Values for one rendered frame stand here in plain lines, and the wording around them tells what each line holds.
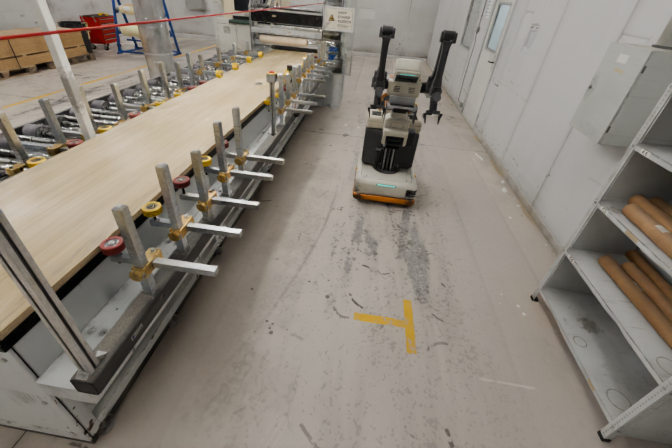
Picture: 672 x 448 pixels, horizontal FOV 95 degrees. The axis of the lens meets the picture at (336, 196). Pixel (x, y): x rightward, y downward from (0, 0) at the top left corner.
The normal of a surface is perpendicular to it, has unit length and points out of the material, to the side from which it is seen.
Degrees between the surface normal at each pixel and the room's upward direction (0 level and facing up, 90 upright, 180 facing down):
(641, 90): 90
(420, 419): 0
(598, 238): 90
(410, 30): 90
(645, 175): 90
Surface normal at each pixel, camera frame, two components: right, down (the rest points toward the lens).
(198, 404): 0.07, -0.83
